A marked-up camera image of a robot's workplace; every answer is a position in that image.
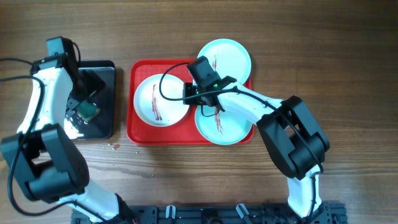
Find green and yellow sponge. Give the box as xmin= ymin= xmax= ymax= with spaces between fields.
xmin=76 ymin=101 xmax=100 ymax=123

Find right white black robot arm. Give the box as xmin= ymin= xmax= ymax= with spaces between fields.
xmin=183 ymin=56 xmax=330 ymax=223

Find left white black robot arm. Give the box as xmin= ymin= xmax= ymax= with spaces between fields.
xmin=1 ymin=36 xmax=139 ymax=223

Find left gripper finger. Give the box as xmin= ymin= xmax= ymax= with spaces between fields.
xmin=81 ymin=70 xmax=106 ymax=97
xmin=66 ymin=98 xmax=87 ymax=117

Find right black cable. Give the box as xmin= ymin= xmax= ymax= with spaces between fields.
xmin=159 ymin=62 xmax=324 ymax=222

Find light blue plate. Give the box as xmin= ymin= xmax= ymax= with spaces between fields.
xmin=197 ymin=39 xmax=252 ymax=84
xmin=195 ymin=106 xmax=254 ymax=146

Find light blue plate bottom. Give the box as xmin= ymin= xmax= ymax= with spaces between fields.
xmin=195 ymin=106 xmax=254 ymax=146

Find black rectangular water tray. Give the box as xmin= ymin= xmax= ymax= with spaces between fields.
xmin=64 ymin=60 xmax=116 ymax=139

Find red plastic serving tray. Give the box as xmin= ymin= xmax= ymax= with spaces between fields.
xmin=126 ymin=58 xmax=255 ymax=146

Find white plate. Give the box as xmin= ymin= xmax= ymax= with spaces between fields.
xmin=133 ymin=74 xmax=189 ymax=127

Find light blue plate top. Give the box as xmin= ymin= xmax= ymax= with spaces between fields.
xmin=197 ymin=39 xmax=252 ymax=84

